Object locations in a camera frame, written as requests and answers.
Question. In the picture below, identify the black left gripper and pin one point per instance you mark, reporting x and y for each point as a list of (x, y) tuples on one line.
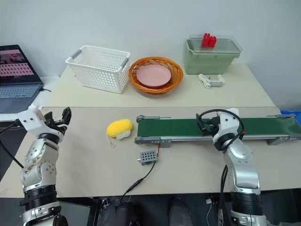
[(58, 126)]

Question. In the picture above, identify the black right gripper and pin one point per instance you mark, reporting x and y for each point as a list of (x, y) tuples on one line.
[(212, 123)]

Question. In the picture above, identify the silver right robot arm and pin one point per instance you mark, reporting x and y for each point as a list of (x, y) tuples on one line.
[(242, 164)]

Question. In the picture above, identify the green conveyor belt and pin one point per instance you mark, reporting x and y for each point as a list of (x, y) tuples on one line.
[(176, 128)]

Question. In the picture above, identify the dark open laptop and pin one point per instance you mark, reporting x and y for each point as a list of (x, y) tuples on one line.
[(16, 77)]

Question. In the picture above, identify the orange wicker basket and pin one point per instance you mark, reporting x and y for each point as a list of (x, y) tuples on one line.
[(178, 74)]

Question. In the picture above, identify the yellow sponge toy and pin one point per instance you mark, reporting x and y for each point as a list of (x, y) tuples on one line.
[(118, 128)]

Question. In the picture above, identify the white perforated plastic basket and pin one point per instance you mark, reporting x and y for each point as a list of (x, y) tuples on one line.
[(100, 68)]

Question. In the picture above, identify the green plastic storage box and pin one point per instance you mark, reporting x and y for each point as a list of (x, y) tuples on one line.
[(207, 63)]

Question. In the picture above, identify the grey perforated control box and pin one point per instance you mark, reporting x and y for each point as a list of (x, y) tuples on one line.
[(147, 158)]

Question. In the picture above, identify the pink round plate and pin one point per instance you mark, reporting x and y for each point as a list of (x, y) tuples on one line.
[(154, 76)]

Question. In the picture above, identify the clear plastic box lid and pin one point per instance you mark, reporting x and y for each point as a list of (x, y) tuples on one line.
[(228, 46)]

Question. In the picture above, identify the red toy block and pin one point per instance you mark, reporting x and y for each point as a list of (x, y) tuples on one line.
[(205, 40), (213, 42)]

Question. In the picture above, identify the dark rounded shape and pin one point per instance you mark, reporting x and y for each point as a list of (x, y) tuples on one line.
[(177, 212), (117, 215)]

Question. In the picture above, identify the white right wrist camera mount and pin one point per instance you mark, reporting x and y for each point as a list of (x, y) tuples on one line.
[(227, 124)]

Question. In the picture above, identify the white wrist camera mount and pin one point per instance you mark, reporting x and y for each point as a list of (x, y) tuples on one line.
[(30, 121), (227, 124)]

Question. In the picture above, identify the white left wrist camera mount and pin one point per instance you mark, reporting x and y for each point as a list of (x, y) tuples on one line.
[(30, 121)]

